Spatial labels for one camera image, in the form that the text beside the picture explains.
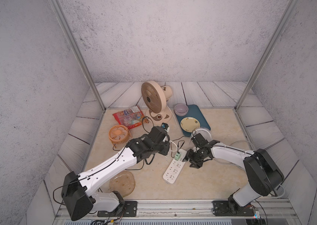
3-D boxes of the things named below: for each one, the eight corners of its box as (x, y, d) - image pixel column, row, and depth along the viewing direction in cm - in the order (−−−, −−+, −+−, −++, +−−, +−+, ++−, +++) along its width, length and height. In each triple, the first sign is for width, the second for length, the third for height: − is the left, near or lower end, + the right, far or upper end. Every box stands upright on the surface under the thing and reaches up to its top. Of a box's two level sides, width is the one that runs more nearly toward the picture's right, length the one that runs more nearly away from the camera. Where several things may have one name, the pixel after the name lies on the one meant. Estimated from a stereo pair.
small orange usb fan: (114, 148, 99) (110, 141, 92) (110, 135, 106) (106, 128, 99) (132, 140, 103) (130, 133, 96) (127, 129, 110) (125, 121, 103)
